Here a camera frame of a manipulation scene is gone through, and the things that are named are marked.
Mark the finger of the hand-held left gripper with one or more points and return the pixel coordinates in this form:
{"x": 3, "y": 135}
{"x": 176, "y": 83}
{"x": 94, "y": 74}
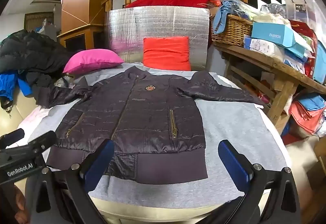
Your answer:
{"x": 40, "y": 141}
{"x": 12, "y": 137}

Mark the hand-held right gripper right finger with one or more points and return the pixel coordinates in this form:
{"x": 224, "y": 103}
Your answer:
{"x": 233, "y": 165}

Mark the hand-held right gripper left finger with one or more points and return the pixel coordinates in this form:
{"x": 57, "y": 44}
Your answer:
{"x": 99, "y": 163}

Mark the dark purple quilted jacket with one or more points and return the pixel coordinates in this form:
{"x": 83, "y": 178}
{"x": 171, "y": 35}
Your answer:
{"x": 142, "y": 117}

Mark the person's left hand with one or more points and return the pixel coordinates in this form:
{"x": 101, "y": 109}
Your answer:
{"x": 14, "y": 201}

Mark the white sheet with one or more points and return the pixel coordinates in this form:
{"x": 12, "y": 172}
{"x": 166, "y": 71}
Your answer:
{"x": 40, "y": 118}

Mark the cream leather sofa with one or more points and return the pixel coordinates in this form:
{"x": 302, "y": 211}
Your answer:
{"x": 23, "y": 112}

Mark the grey blanket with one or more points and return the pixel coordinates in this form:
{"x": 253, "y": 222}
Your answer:
{"x": 229, "y": 122}

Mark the blue jacket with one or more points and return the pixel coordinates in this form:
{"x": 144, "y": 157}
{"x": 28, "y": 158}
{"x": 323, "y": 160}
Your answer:
{"x": 9, "y": 84}

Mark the black puffer jacket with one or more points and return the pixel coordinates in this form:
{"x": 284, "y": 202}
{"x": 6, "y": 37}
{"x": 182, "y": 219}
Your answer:
{"x": 30, "y": 53}

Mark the stack of folded cloths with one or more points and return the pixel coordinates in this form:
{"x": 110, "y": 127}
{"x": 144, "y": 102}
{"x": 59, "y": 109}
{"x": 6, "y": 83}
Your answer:
{"x": 305, "y": 114}

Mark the pink pillow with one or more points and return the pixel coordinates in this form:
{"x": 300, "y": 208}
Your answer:
{"x": 89, "y": 61}

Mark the wooden table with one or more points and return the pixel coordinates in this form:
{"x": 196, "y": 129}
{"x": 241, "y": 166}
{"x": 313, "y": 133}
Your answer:
{"x": 262, "y": 61}

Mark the red pillow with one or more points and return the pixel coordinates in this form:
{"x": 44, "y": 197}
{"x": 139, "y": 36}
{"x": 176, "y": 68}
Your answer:
{"x": 166, "y": 53}

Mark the wicker basket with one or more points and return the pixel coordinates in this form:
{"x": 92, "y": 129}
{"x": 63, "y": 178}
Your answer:
{"x": 233, "y": 32}

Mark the light blue cardboard box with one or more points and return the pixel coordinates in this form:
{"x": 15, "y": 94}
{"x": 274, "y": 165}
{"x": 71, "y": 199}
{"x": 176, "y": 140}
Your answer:
{"x": 272, "y": 34}

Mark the red printed bag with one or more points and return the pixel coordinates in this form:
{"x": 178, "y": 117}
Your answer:
{"x": 305, "y": 43}

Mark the blue cloth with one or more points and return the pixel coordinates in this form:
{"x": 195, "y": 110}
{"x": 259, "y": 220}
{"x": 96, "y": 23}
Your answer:
{"x": 221, "y": 16}

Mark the silver foil insulation mat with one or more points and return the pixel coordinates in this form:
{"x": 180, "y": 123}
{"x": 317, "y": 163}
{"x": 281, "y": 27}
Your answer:
{"x": 163, "y": 23}

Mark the clear plastic storage box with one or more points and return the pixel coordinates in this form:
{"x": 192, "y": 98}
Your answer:
{"x": 303, "y": 13}

